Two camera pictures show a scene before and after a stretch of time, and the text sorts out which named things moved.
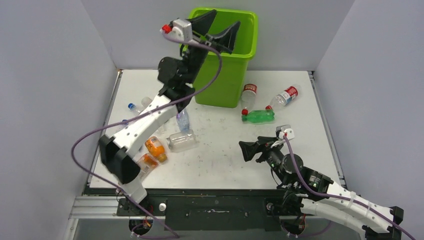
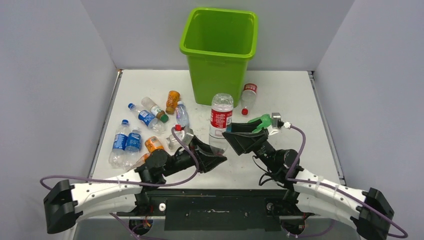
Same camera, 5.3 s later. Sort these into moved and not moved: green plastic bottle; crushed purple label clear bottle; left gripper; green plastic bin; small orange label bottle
Moved: left gripper; green plastic bottle
Not moved: small orange label bottle; green plastic bin; crushed purple label clear bottle
